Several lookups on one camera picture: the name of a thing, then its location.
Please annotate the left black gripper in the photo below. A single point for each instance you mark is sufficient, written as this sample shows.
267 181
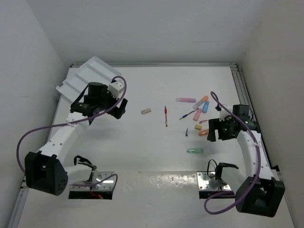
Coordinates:
117 111

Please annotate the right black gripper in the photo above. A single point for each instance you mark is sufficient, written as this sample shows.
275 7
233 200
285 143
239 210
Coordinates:
211 136

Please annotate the green highlighter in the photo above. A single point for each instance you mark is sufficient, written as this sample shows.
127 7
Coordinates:
195 150

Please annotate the blue highlighter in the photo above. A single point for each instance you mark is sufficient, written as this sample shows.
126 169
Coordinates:
205 107

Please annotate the orange capped white highlighter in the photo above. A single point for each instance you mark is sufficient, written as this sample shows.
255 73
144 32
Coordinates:
200 102

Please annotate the purple pink highlighter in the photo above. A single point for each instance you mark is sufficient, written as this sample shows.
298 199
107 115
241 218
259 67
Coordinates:
186 100

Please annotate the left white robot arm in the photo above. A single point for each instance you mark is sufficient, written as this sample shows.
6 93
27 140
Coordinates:
44 170

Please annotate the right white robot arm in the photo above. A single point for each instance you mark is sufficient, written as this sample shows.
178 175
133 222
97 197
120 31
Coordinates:
257 191

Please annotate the yellow eraser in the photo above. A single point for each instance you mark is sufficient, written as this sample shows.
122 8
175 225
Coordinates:
198 127

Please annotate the white eraser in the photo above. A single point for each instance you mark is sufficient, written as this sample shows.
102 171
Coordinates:
145 111

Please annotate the blue pen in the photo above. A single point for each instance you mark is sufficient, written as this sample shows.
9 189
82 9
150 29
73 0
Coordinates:
184 116

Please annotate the red pen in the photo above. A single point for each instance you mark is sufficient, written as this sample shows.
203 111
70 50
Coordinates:
166 118

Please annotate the white compartment tray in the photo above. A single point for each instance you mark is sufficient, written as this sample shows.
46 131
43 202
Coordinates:
93 70

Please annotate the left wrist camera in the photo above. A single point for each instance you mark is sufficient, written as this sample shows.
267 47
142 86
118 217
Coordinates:
116 88

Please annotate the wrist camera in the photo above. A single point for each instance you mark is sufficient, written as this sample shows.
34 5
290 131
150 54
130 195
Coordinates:
222 112
116 88

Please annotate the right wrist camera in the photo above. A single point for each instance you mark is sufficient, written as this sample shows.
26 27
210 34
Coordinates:
222 112

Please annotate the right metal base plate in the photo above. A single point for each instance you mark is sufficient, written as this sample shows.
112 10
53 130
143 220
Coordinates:
206 183

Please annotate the metal base plate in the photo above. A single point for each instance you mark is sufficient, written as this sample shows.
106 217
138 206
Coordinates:
206 183
101 181

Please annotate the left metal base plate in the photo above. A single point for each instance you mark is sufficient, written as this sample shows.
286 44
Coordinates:
101 181

